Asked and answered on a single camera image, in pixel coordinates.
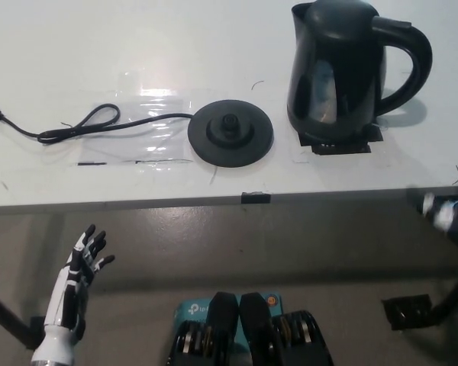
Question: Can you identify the teal tp-link box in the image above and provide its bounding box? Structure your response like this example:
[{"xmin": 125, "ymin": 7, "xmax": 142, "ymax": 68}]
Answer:
[{"xmin": 173, "ymin": 292, "xmax": 283, "ymax": 344}]

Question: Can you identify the black electric kettle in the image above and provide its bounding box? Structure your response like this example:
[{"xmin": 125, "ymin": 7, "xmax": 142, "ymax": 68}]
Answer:
[{"xmin": 286, "ymin": 0, "xmax": 433, "ymax": 140}]

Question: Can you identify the black table leg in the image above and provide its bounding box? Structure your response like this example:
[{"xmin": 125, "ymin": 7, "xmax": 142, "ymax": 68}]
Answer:
[
  {"xmin": 381, "ymin": 266, "xmax": 458, "ymax": 331},
  {"xmin": 0, "ymin": 287, "xmax": 47, "ymax": 350}
]

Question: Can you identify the black tape square patch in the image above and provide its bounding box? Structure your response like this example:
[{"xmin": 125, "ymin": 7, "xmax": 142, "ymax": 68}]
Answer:
[{"xmin": 299, "ymin": 124, "xmax": 384, "ymax": 156}]

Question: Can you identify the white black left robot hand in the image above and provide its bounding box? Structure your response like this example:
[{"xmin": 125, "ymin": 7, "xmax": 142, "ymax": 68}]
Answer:
[{"xmin": 41, "ymin": 223, "xmax": 116, "ymax": 339}]

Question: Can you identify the round black kettle base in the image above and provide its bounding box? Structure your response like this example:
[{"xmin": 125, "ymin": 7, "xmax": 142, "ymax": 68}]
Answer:
[{"xmin": 188, "ymin": 99, "xmax": 276, "ymax": 169}]

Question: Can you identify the clear plastic film sheet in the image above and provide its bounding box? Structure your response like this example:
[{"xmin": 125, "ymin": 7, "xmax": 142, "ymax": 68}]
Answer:
[{"xmin": 77, "ymin": 90, "xmax": 195, "ymax": 166}]

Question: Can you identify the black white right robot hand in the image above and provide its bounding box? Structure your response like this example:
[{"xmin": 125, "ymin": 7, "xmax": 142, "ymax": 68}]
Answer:
[{"xmin": 418, "ymin": 190, "xmax": 458, "ymax": 246}]

